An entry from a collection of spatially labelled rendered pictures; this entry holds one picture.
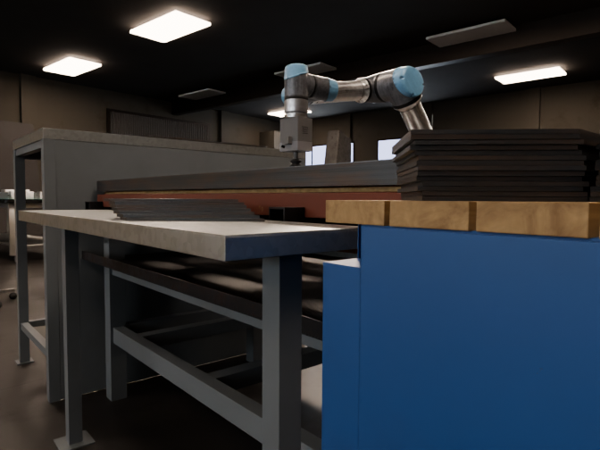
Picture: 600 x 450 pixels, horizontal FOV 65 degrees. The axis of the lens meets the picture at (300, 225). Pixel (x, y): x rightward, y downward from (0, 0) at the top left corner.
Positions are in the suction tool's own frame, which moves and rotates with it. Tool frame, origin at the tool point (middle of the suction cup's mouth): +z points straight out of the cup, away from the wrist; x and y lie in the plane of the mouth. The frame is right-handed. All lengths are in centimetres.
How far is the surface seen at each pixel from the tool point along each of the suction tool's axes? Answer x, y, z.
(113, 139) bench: -24, -82, -13
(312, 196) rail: -40, 47, 10
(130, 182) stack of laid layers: -35, -44, 5
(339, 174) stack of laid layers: -40, 54, 6
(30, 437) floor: -63, -60, 89
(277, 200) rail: -39, 36, 11
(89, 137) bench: -34, -83, -14
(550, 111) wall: 1074, -289, -194
